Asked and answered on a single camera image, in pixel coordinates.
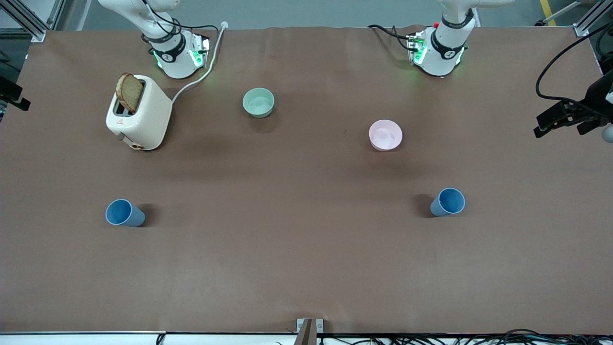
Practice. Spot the brown bread slice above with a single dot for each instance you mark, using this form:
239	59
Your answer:
130	92

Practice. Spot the pale pink bowl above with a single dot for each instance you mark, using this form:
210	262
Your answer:
385	135

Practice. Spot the cream white toaster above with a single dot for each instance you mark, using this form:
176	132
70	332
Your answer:
148	120

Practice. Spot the grey metal table bracket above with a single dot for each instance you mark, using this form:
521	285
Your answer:
318	326

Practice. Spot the mint green bowl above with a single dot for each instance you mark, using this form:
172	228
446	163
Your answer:
258	103

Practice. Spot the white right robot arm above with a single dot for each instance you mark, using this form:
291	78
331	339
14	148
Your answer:
175	60

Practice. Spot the ribbed blue plastic cup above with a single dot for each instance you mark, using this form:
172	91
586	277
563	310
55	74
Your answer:
122	213
449	202

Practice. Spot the grey metal rod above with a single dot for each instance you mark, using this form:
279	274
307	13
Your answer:
558	13

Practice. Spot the brown table mat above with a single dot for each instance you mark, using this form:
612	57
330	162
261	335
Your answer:
306	249

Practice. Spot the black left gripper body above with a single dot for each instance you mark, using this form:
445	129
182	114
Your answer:
595	98

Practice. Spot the aluminium frame profile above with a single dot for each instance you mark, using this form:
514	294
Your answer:
586	24
26	21

